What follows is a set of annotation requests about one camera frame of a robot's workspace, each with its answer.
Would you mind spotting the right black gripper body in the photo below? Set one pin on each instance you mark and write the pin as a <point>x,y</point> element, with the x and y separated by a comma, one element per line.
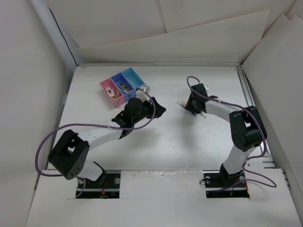
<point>191,105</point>

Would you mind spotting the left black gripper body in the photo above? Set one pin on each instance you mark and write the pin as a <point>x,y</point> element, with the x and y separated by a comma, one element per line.
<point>150,110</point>

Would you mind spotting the yellow utility knife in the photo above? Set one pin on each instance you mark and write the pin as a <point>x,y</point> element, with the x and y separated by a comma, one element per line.
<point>124,87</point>

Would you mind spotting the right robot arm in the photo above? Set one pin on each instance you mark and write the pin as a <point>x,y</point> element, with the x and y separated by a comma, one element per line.
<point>247,131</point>

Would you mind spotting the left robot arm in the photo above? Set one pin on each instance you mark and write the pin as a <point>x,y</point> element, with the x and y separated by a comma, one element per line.
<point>70,152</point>

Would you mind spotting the light blue container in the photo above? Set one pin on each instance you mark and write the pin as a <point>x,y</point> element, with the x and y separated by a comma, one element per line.
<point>133,78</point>

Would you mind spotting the pink container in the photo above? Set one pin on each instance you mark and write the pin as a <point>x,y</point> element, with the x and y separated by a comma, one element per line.
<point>109,83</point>

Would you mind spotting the dark blue container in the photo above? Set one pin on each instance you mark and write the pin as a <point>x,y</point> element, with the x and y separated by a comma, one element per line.
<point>118,79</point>

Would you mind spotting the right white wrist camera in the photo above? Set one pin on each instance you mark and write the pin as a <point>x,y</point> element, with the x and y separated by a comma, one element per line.
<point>206,88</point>

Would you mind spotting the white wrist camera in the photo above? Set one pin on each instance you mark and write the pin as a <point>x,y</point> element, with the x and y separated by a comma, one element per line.
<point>142,92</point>
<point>206,88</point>

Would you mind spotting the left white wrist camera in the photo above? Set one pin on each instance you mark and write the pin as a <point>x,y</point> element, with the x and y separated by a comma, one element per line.
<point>142,92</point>

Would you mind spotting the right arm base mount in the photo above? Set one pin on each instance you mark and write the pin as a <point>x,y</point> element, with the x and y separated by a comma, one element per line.
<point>219,185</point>

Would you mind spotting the right aluminium rail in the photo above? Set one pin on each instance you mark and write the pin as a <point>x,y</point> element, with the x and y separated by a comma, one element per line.
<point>256,117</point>

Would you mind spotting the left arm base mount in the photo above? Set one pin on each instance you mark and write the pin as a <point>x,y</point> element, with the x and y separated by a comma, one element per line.
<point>106,187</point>

